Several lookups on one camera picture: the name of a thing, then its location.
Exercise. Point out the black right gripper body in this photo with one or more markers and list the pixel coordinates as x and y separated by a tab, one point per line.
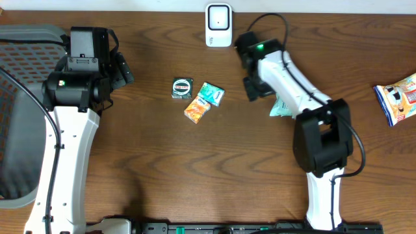
254	85

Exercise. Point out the teal small snack packet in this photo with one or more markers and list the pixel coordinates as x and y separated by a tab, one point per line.
280	108

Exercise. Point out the teal gum box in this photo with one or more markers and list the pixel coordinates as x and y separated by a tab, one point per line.
211	94

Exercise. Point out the round black white container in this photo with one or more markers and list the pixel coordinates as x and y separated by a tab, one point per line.
182	88

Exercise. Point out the orange snack packet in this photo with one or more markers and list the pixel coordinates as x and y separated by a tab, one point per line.
196	109

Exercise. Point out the cream snack bag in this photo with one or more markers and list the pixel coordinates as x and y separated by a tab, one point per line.
397	100

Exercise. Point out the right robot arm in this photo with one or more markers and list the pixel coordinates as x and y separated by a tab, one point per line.
322	141

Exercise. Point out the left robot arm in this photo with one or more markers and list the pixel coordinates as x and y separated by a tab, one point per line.
75	95

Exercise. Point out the white barcode scanner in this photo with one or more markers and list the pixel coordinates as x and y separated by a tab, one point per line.
218	25

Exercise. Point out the grey plastic shopping basket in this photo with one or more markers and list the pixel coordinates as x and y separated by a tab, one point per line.
29	53

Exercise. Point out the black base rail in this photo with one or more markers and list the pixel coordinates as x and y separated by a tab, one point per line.
227	228

